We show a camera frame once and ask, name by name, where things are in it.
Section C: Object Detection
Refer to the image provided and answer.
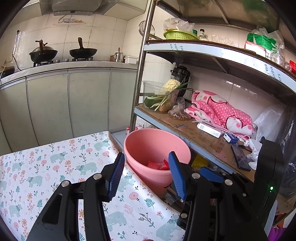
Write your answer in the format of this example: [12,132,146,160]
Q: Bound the small red box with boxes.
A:
[147,161,163,170]

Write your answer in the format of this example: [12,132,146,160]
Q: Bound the gas stove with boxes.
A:
[32,58,94,68]

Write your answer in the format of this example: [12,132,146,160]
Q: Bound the plastic bag of food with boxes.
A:
[164,18,194,33]

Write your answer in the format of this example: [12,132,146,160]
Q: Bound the green plastic basket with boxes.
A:
[163,30,200,41]

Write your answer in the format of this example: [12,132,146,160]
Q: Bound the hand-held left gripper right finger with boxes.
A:
[168,152,269,241]

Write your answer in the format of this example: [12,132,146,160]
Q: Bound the metal shelf rack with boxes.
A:
[129,0,296,211]

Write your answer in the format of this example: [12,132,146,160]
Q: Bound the steel kettle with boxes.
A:
[114,47,124,63]

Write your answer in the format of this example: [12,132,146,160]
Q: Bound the green white bag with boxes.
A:
[245,29,282,57]

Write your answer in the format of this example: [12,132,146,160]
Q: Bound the green pepper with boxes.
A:
[144,96,160,108]

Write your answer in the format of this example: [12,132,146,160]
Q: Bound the bag of brown food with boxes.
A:
[168,97,192,121]

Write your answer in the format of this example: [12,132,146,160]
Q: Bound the metal skimmer ladle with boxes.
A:
[138,20,155,38]

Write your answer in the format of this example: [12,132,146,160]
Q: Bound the clear plastic bowl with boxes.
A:
[142,80,181,113]

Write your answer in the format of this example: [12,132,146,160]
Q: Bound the white cardboard box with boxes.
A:
[196,122,224,139]

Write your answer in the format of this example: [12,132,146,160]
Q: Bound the clear glassware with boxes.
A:
[270,50,293,70]

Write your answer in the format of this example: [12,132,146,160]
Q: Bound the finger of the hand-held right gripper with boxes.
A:
[199,167,255,203]

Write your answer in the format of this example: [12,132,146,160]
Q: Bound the open black wok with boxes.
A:
[69,37,98,60]

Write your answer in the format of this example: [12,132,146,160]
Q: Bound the large clear plastic bag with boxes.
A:
[253,104,289,146]

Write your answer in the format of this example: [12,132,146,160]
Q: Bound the black blender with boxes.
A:
[170,65,191,98]

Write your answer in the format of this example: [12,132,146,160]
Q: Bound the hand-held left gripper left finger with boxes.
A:
[26,152,126,241]

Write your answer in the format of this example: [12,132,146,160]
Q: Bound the blue white small box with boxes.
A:
[223,133,239,143]

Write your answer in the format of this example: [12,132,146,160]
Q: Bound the cauliflower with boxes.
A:
[162,79,181,92]

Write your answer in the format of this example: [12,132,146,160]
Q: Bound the yellow packet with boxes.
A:
[191,155,210,169]

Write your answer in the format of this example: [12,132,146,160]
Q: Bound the black wok with lid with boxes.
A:
[29,40,58,63]

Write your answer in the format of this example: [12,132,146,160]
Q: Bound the black smartphone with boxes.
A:
[231,144,251,172]

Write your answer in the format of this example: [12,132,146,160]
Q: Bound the dark blue cooking pot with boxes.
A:
[0,66,16,78]

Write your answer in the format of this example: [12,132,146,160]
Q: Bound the range hood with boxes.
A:
[39,0,149,17]

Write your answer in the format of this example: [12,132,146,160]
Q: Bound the wall shelf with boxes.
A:
[53,17,88,26]

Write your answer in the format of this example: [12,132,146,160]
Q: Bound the floral bear printed tablecloth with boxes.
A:
[0,131,186,241]

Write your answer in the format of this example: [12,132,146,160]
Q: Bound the grey kitchen cabinets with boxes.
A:
[0,61,139,152]

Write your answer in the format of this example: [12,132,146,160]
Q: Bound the pink dotted cloth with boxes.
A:
[185,90,254,140]

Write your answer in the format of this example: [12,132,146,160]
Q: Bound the pink plastic bucket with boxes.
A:
[124,128,192,198]

